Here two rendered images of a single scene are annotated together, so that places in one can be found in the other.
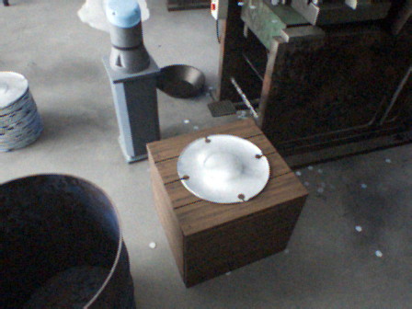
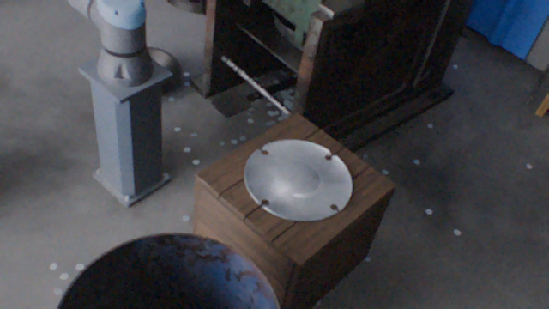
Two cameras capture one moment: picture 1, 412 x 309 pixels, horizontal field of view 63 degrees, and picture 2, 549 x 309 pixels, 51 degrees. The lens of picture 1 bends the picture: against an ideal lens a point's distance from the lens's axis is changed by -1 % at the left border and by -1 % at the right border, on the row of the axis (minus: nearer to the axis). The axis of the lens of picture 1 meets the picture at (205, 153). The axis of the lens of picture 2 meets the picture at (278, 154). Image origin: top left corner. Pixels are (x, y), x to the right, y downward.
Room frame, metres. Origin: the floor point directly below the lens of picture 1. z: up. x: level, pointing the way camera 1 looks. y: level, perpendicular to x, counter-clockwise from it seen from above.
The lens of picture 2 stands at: (-0.17, 0.52, 1.48)
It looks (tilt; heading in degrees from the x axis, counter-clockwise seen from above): 45 degrees down; 331
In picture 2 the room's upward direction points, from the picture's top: 11 degrees clockwise
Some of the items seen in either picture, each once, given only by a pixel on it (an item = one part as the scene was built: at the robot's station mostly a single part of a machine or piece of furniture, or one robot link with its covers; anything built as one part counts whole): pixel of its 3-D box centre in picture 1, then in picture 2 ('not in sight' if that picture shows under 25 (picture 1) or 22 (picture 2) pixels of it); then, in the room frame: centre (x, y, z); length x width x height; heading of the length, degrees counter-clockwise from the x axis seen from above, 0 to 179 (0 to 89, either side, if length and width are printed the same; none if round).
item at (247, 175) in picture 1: (223, 165); (298, 178); (0.73, -0.06, 0.35); 0.29 x 0.29 x 0.01
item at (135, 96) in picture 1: (136, 108); (129, 129); (1.15, 0.31, 0.23); 0.19 x 0.19 x 0.45; 26
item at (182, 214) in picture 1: (219, 200); (288, 219); (0.73, -0.06, 0.18); 0.40 x 0.38 x 0.35; 115
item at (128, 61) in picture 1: (129, 51); (124, 55); (1.15, 0.31, 0.50); 0.15 x 0.15 x 0.10
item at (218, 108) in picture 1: (266, 104); (280, 86); (1.35, -0.29, 0.14); 0.59 x 0.10 x 0.05; 110
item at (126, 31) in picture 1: (124, 20); (121, 17); (1.16, 0.31, 0.62); 0.13 x 0.12 x 0.14; 22
